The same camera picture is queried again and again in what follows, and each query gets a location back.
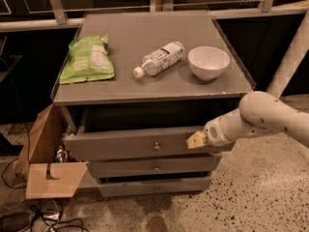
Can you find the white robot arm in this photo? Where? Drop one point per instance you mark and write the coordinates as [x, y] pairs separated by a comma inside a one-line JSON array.
[[260, 113]]

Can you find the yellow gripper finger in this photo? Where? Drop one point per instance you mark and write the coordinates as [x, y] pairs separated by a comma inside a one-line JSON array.
[[197, 140]]

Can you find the green snack bag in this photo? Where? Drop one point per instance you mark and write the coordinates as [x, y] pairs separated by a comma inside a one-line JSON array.
[[88, 61]]

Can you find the white ceramic bowl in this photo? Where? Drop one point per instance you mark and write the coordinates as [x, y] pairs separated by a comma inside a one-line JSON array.
[[208, 62]]

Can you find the metal railing frame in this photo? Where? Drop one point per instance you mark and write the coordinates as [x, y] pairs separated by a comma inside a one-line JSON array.
[[29, 15]]

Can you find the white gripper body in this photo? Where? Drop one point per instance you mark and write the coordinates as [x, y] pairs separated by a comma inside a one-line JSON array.
[[212, 133]]

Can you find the brown cardboard box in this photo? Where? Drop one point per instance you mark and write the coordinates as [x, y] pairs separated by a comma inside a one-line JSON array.
[[46, 178]]

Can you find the grey middle drawer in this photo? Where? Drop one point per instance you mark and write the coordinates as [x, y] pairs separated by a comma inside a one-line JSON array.
[[152, 166]]

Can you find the clear plastic water bottle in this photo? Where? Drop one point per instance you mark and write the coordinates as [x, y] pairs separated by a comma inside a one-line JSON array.
[[160, 60]]

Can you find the grey wooden drawer cabinet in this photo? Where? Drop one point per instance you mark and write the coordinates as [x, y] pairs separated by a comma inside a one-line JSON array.
[[174, 98]]

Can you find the grey bottom drawer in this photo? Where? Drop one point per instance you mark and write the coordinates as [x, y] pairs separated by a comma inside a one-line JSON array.
[[195, 184]]

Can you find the grey top drawer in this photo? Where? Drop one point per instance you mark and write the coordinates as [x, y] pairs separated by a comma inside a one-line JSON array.
[[136, 144]]

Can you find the grey drawer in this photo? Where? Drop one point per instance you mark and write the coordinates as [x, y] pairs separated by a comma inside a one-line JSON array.
[[136, 144], [152, 166], [195, 184]]

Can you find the dark shoe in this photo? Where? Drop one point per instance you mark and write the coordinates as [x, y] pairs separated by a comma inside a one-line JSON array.
[[16, 222]]

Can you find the snack items in box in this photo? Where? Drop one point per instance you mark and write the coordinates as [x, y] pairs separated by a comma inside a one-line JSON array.
[[62, 152]]

